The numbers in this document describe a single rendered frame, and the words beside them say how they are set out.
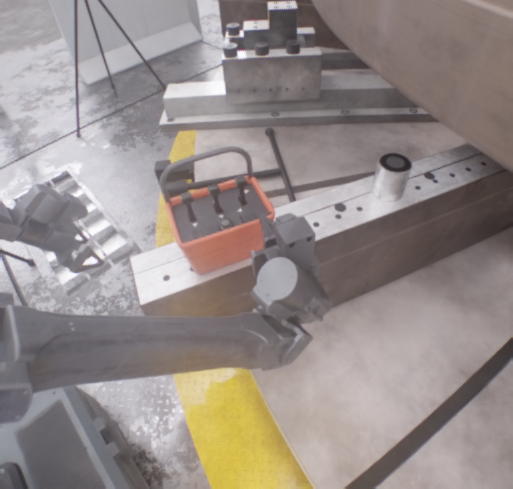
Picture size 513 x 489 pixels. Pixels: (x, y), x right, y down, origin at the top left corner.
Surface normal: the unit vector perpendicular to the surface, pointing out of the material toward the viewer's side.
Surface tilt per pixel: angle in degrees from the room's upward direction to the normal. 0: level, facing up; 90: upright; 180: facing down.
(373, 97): 72
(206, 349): 80
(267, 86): 90
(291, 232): 0
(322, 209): 0
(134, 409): 0
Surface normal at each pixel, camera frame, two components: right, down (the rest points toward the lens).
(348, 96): -0.02, 0.51
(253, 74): 0.00, 0.76
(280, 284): -0.50, -0.42
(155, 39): 0.36, -0.20
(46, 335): 0.46, -0.86
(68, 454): -0.06, -0.65
